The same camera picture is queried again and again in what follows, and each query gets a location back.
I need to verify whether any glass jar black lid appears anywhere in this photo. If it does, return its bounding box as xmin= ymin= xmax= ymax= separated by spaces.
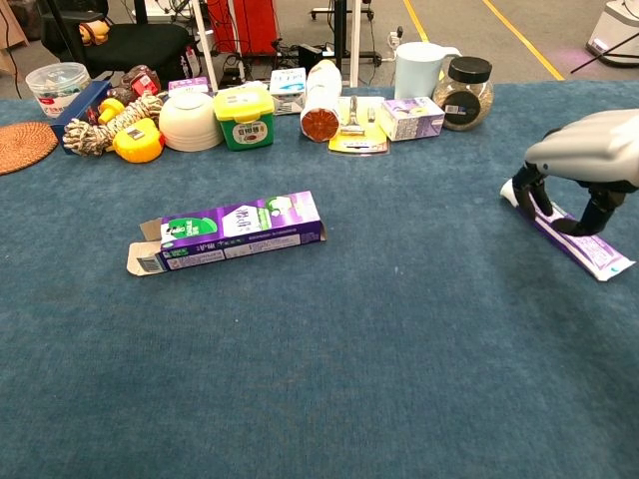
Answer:
xmin=431 ymin=56 xmax=495 ymax=133

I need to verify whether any dark blue rectangular box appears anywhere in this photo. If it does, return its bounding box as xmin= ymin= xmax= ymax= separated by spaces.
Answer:
xmin=50 ymin=80 xmax=113 ymax=151

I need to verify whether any small purple white carton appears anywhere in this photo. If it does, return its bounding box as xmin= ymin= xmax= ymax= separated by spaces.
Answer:
xmin=168 ymin=76 xmax=211 ymax=98

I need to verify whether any white milk tea bottle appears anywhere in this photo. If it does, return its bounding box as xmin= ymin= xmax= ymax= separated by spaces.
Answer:
xmin=300 ymin=59 xmax=343 ymax=145

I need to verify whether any white upright post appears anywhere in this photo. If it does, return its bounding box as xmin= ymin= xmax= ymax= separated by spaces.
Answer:
xmin=348 ymin=0 xmax=362 ymax=89

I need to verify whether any brown yellow plush toy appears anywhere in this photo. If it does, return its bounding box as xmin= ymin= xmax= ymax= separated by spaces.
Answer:
xmin=78 ymin=19 xmax=111 ymax=47

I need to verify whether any beige upturned bowl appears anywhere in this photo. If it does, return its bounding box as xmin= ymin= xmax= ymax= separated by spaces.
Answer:
xmin=158 ymin=90 xmax=225 ymax=153

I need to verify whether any black power adapter box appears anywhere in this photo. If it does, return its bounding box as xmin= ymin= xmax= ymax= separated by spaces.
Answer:
xmin=298 ymin=43 xmax=331 ymax=69

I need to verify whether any round woven rattan coaster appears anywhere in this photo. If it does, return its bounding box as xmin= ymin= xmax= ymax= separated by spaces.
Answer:
xmin=0 ymin=121 xmax=60 ymax=177

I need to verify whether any white slanted frame leg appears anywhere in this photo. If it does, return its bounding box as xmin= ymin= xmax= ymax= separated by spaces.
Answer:
xmin=192 ymin=0 xmax=221 ymax=94

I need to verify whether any green container yellow lid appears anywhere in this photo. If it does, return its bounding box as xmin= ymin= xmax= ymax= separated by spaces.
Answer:
xmin=213 ymin=85 xmax=276 ymax=152

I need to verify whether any thin black rod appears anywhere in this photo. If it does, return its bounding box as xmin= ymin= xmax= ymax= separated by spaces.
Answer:
xmin=570 ymin=34 xmax=639 ymax=75

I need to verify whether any clear plastic tub of clips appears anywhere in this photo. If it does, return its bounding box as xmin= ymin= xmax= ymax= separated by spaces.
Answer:
xmin=25 ymin=62 xmax=92 ymax=120

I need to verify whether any brown sauce bottle yellow cap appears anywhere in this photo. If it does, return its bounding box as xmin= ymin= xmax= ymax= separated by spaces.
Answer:
xmin=98 ymin=64 xmax=163 ymax=126

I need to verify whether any white machine housing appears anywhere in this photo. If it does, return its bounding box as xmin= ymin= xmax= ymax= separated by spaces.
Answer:
xmin=584 ymin=0 xmax=639 ymax=66

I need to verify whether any razor on yellow card pack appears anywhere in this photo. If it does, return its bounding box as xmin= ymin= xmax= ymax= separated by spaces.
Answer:
xmin=327 ymin=94 xmax=389 ymax=156

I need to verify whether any light blue plastic mug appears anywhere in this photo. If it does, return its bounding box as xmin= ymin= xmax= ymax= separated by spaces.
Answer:
xmin=393 ymin=41 xmax=463 ymax=101

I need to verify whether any purple toothpaste box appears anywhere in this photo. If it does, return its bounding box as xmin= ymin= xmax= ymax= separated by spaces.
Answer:
xmin=125 ymin=190 xmax=328 ymax=276

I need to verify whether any braided beige rope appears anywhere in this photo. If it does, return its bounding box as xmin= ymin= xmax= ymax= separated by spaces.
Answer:
xmin=63 ymin=92 xmax=165 ymax=157

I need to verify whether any purple white drink carton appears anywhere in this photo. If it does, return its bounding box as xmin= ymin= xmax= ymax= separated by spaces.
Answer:
xmin=380 ymin=96 xmax=446 ymax=143

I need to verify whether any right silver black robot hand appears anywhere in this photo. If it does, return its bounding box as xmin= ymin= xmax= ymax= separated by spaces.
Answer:
xmin=512 ymin=109 xmax=639 ymax=237

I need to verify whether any red cabinet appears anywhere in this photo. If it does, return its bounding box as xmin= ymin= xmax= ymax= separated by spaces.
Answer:
xmin=206 ymin=0 xmax=280 ymax=55

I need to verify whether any tan wooden board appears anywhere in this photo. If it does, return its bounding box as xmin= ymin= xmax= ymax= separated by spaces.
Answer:
xmin=0 ymin=0 xmax=30 ymax=76

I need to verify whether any white blue milk carton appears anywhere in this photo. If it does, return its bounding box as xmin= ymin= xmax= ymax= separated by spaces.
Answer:
xmin=270 ymin=67 xmax=308 ymax=117

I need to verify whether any yellow tape measure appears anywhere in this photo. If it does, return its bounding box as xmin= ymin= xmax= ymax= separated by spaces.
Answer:
xmin=112 ymin=117 xmax=166 ymax=165

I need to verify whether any purple white toothpaste tube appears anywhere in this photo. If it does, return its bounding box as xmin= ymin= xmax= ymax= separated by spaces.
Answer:
xmin=500 ymin=178 xmax=635 ymax=283

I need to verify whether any blue carpet table mat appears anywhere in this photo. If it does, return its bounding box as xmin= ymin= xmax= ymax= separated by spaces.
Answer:
xmin=0 ymin=82 xmax=639 ymax=479

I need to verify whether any black office chair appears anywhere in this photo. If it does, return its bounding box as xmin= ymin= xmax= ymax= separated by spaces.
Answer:
xmin=39 ymin=0 xmax=194 ymax=76

